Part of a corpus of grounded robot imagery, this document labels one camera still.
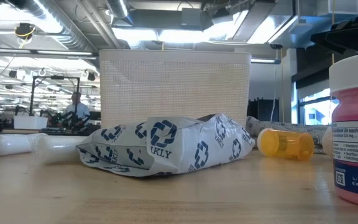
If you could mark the white pouch blue cross print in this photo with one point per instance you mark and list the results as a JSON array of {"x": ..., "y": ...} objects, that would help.
[{"x": 179, "y": 146}]

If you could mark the orange pill bottle white cap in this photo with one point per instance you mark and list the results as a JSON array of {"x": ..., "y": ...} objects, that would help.
[{"x": 287, "y": 144}]

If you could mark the beige bandage roll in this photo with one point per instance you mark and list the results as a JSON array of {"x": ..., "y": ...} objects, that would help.
[{"x": 327, "y": 141}]

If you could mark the pink medicine bottle white cap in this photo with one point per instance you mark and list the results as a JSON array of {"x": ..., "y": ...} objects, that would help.
[{"x": 357, "y": 105}]

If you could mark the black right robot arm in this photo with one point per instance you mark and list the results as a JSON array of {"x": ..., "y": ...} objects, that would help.
[{"x": 346, "y": 37}]

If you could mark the white perforated plastic basket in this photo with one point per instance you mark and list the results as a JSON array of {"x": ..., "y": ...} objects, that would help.
[{"x": 172, "y": 90}]

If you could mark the white plastic bin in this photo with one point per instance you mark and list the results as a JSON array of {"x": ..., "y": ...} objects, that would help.
[{"x": 30, "y": 122}]

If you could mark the black cabinet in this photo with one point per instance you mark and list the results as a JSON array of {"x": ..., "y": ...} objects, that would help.
[{"x": 261, "y": 110}]

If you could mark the person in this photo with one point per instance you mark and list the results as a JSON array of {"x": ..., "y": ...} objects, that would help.
[{"x": 77, "y": 110}]

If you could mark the grey patterned folded cloth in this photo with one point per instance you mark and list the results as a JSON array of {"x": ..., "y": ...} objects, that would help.
[{"x": 291, "y": 127}]

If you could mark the black metal frame stand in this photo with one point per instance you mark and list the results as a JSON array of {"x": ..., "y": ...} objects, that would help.
[{"x": 54, "y": 77}]

